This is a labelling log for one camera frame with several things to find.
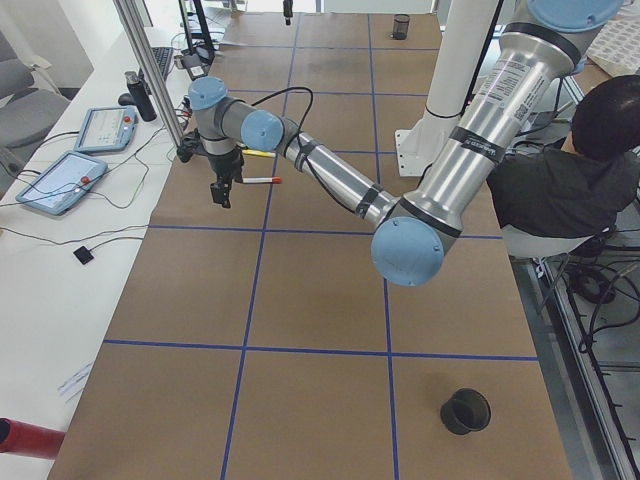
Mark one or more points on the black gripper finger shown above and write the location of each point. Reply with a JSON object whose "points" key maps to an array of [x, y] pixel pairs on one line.
{"points": [[224, 194], [217, 193]]}

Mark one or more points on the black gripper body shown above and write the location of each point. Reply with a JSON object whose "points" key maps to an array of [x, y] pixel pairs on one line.
{"points": [[224, 164]]}

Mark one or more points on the red marker pen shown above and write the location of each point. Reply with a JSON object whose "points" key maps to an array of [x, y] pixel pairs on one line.
{"points": [[260, 180]]}

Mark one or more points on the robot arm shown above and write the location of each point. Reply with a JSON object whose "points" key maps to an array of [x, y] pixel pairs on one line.
{"points": [[544, 41]]}

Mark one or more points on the black cup near arm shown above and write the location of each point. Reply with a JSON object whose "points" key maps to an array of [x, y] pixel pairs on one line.
{"points": [[466, 411]]}

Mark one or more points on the yellow marker pen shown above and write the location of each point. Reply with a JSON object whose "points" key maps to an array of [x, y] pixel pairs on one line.
{"points": [[258, 153]]}

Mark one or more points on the black water bottle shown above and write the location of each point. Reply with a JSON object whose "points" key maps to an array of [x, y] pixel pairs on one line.
{"points": [[140, 96]]}

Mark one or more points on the teach pendant tablet far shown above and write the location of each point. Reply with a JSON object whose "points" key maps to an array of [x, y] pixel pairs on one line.
{"points": [[107, 129]]}

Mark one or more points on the teach pendant tablet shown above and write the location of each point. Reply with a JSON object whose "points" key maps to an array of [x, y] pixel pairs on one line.
{"points": [[63, 184], [107, 129]]}

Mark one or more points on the black keyboard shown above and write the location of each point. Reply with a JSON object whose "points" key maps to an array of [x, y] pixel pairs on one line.
{"points": [[164, 59]]}

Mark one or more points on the small black square sensor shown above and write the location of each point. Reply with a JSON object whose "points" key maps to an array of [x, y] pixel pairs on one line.
{"points": [[83, 255]]}

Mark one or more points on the teach pendant tablet near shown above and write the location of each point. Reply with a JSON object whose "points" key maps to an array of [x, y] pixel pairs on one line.
{"points": [[63, 184]]}

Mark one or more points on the brown paper table mat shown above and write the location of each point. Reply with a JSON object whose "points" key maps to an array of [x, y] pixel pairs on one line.
{"points": [[259, 342]]}

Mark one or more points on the black mesh cup far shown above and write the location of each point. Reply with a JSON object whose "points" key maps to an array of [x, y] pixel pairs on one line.
{"points": [[400, 26]]}

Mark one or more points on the red cylinder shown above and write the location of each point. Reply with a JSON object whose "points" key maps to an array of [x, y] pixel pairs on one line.
{"points": [[24, 439]]}

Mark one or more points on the seated person in black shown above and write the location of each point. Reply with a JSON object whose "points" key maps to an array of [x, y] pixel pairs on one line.
{"points": [[569, 194]]}

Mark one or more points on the aluminium frame post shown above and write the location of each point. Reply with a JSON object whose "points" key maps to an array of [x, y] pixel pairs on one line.
{"points": [[133, 26]]}

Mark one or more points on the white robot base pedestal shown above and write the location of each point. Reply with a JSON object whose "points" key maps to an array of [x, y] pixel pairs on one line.
{"points": [[469, 29]]}

